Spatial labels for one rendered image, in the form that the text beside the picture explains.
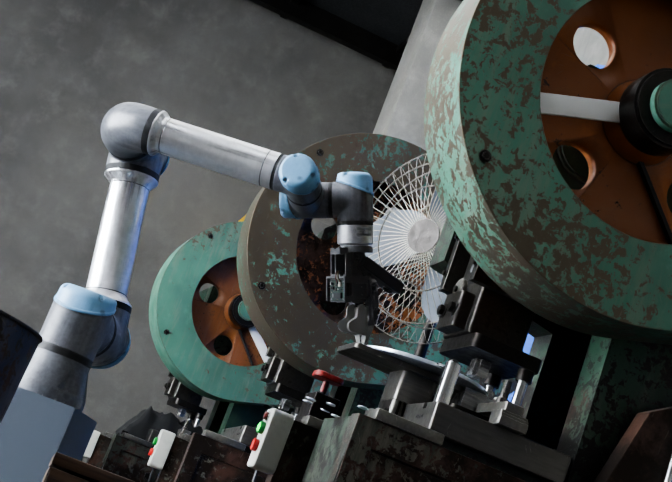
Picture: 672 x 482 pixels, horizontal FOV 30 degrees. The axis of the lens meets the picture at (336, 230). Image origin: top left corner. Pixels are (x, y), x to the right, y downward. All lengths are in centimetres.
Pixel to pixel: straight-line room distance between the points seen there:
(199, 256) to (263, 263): 174
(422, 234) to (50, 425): 147
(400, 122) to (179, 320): 300
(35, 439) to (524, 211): 98
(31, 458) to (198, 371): 329
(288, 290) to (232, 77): 584
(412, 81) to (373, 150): 417
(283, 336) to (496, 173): 179
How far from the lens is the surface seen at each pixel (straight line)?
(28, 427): 239
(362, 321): 259
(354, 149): 410
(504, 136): 228
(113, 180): 268
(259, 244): 396
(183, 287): 564
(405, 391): 259
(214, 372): 565
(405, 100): 822
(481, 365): 268
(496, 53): 232
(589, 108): 240
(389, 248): 362
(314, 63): 990
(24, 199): 927
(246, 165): 249
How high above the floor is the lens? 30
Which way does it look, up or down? 15 degrees up
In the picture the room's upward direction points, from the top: 21 degrees clockwise
